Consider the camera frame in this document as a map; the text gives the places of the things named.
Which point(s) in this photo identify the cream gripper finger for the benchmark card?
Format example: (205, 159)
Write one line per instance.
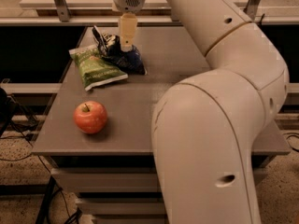
(127, 28)

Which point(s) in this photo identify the blue chip bag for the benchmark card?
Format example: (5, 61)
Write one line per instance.
(110, 50)

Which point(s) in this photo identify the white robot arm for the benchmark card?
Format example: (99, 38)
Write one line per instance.
(203, 128)

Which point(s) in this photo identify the green jalapeno chip bag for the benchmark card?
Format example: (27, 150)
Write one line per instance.
(95, 71)

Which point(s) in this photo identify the red apple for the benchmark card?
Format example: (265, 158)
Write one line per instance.
(90, 117)

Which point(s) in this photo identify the grey drawer cabinet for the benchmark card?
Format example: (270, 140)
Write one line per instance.
(114, 171)

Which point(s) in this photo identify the black stand leg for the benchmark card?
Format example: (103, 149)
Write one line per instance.
(45, 205)

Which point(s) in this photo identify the metal bracket left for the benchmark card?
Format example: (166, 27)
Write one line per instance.
(62, 10)

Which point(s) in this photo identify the metal bracket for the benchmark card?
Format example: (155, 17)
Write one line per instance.
(62, 10)
(251, 8)

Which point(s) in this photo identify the metal bracket right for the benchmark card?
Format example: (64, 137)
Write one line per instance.
(251, 8)

